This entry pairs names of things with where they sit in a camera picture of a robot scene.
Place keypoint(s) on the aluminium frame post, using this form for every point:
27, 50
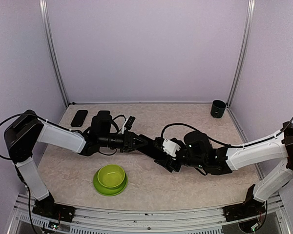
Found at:
52, 52
242, 53

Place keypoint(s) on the green bowl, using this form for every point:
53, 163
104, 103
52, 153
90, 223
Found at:
111, 176

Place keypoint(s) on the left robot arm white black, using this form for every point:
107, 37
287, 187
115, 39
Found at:
29, 129

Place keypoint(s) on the black cylinder cup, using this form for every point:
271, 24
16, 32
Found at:
217, 109

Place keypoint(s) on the dark phone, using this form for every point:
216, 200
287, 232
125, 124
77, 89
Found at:
152, 149

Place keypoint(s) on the left aluminium frame post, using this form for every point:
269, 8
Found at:
52, 52

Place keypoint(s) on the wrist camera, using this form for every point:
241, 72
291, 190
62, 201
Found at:
127, 125
167, 146

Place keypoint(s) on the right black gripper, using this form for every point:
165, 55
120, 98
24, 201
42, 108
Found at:
168, 164

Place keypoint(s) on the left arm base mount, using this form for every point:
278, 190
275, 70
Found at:
47, 207

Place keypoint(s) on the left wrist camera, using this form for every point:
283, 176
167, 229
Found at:
127, 125

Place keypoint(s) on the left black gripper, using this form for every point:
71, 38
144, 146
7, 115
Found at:
129, 142

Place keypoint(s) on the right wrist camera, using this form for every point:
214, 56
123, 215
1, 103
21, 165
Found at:
167, 146

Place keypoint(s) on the front aluminium rail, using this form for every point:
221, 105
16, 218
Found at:
88, 220

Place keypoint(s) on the black phone case horizontal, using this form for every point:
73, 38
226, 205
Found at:
79, 118

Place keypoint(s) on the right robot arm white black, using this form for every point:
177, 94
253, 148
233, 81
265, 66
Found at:
196, 151

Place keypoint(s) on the right aluminium frame post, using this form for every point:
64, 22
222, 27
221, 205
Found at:
242, 53

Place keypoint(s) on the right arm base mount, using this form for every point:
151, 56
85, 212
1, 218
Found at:
248, 208

